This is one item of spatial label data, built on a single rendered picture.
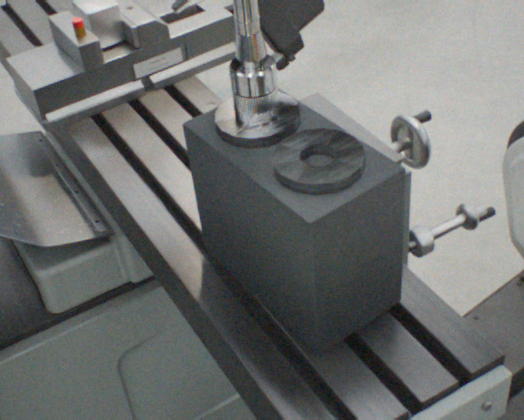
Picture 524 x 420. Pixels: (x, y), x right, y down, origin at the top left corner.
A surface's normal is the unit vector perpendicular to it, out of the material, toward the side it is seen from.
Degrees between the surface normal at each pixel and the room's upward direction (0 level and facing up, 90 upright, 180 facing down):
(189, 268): 0
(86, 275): 90
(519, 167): 90
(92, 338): 90
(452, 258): 0
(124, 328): 90
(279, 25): 65
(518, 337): 0
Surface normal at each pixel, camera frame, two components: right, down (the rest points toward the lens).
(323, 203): -0.09, -0.76
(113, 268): 0.51, 0.52
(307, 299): -0.80, 0.44
